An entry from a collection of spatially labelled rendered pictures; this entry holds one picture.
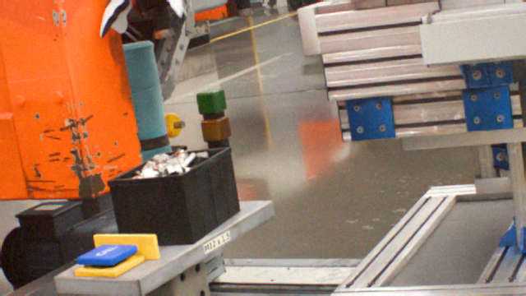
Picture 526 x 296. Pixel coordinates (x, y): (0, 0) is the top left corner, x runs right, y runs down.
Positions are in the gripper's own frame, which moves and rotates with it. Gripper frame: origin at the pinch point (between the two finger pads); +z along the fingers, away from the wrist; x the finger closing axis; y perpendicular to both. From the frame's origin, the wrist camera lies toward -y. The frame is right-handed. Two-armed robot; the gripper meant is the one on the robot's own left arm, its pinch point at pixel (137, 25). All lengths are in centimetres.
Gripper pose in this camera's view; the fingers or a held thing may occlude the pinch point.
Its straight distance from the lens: 182.9
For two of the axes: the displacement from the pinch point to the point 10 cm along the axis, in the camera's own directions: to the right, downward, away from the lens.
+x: -9.3, 1.9, 3.2
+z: -0.4, 8.2, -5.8
